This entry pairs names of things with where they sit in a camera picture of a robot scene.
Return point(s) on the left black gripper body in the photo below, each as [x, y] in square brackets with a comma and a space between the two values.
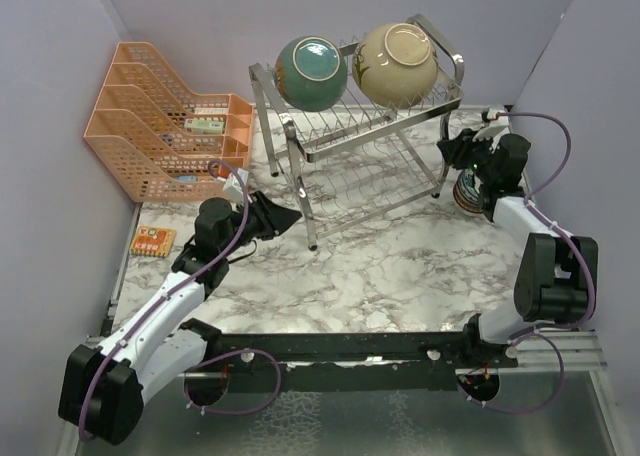
[253, 229]

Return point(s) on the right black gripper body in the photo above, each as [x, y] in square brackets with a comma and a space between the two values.
[482, 157]

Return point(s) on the steel two-tier dish rack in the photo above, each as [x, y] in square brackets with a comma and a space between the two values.
[354, 160]

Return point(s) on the green patterned small bowl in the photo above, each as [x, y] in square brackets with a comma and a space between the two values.
[467, 181]

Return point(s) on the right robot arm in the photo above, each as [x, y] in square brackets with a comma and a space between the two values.
[556, 282]

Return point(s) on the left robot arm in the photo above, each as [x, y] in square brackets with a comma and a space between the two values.
[106, 387]

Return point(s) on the orange snack packet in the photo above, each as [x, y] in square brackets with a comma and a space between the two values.
[152, 241]

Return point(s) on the green white box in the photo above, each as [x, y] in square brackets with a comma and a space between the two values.
[204, 126]

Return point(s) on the orange plastic file organizer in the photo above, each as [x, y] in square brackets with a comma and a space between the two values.
[136, 129]

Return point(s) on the large cream ceramic bowl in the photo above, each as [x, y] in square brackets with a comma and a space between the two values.
[395, 65]

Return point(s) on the large teal ceramic bowl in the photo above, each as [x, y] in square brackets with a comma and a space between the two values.
[311, 73]

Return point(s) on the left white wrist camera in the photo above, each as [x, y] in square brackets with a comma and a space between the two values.
[234, 186]

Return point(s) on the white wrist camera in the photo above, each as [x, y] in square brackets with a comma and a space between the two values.
[234, 186]
[495, 123]

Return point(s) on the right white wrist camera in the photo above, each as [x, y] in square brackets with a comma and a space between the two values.
[495, 123]

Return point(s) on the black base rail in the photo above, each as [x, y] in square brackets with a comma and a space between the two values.
[341, 362]

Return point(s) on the aluminium frame rail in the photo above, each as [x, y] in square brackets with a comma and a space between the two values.
[580, 352]

